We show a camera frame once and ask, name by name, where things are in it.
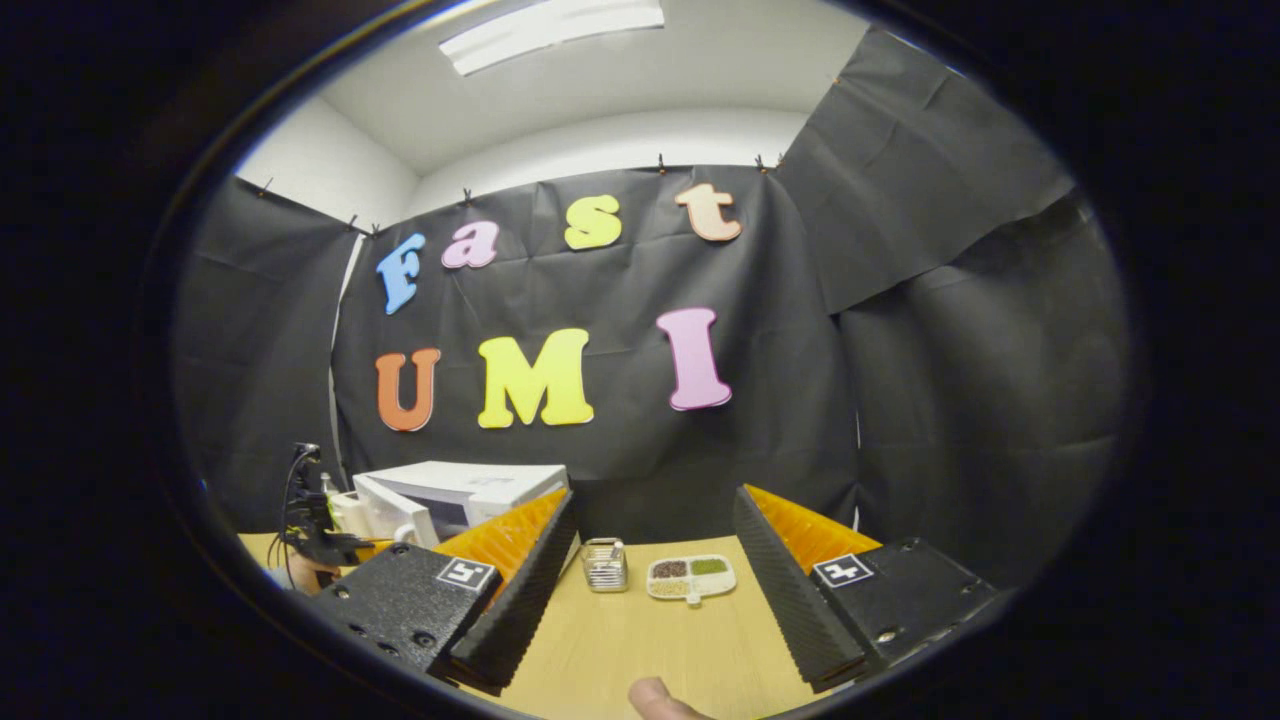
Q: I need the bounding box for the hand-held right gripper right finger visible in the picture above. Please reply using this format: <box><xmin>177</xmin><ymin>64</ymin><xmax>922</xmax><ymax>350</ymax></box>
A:
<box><xmin>733</xmin><ymin>484</ymin><xmax>1006</xmax><ymax>693</ymax></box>

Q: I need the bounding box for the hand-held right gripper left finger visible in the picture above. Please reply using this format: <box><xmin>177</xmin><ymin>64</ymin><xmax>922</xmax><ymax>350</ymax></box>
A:
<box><xmin>310</xmin><ymin>487</ymin><xmax>582</xmax><ymax>696</ymax></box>

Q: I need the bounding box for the white microwave oven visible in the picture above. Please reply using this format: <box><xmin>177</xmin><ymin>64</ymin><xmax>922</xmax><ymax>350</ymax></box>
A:
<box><xmin>352</xmin><ymin>461</ymin><xmax>582</xmax><ymax>578</ymax></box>

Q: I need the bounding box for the white toaster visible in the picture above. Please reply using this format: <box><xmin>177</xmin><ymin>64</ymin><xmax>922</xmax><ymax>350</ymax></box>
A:
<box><xmin>330</xmin><ymin>490</ymin><xmax>374</xmax><ymax>537</ymax></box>

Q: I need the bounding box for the white divided dish with beans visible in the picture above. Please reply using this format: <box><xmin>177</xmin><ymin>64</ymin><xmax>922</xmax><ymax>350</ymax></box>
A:
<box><xmin>646</xmin><ymin>554</ymin><xmax>738</xmax><ymax>606</ymax></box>

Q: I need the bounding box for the black backdrop cloth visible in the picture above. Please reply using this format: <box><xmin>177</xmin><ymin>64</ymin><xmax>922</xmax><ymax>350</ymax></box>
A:
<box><xmin>170</xmin><ymin>25</ymin><xmax>1131</xmax><ymax>593</ymax></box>

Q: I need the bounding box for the long ceiling light panel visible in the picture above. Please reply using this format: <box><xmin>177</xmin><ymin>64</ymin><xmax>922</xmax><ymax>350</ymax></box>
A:
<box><xmin>438</xmin><ymin>0</ymin><xmax>666</xmax><ymax>77</ymax></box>

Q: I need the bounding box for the metal wire basket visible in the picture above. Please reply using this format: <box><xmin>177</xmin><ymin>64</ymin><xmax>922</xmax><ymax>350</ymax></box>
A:
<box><xmin>581</xmin><ymin>538</ymin><xmax>629</xmax><ymax>594</ymax></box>

